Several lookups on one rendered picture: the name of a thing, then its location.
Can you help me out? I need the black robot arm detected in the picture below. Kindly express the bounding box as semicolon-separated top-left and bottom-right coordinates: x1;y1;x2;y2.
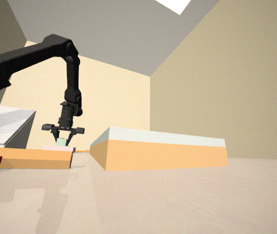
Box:
0;34;83;117

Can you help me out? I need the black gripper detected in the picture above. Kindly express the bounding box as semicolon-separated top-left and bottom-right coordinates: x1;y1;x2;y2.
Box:
42;115;85;146

